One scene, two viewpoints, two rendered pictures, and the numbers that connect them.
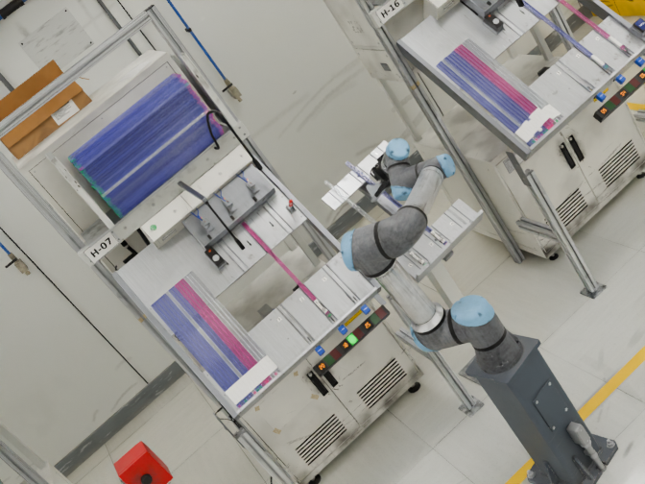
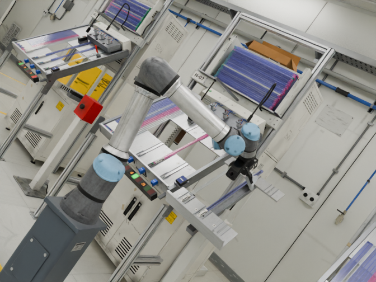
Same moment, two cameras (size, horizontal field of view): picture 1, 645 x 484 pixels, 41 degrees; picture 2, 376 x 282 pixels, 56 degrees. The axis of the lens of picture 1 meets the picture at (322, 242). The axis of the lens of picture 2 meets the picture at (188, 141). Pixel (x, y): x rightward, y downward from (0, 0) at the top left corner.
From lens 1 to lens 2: 2.26 m
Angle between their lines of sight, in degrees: 49
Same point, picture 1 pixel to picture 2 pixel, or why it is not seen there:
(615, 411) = not seen: outside the picture
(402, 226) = (158, 62)
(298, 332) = (144, 150)
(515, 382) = (47, 210)
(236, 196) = (231, 121)
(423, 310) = (114, 135)
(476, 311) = (103, 159)
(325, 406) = (117, 216)
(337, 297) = (164, 169)
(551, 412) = (23, 263)
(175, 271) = not seen: hidden behind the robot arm
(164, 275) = not seen: hidden behind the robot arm
